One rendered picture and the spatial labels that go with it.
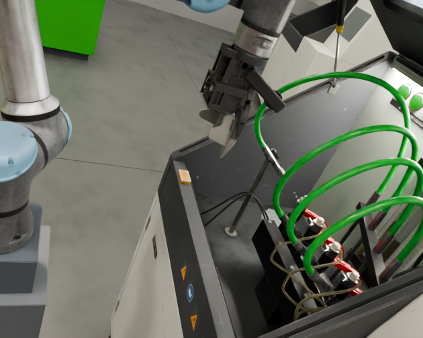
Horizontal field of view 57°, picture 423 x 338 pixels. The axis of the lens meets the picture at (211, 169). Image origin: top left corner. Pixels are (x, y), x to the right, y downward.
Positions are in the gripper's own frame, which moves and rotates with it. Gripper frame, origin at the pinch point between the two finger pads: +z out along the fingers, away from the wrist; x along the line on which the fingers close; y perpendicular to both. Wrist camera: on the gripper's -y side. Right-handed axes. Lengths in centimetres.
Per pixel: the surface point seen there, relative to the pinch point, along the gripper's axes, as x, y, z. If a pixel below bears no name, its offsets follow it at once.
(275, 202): 8.6, -13.6, 6.8
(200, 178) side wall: -31.0, -13.6, 31.2
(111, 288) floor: -55, -5, 121
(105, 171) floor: -150, -4, 121
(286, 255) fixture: 8.0, -25.3, 22.9
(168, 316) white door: 8.4, -2.4, 48.4
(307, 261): 24.6, -14.2, 7.1
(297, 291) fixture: 18.8, -23.4, 23.0
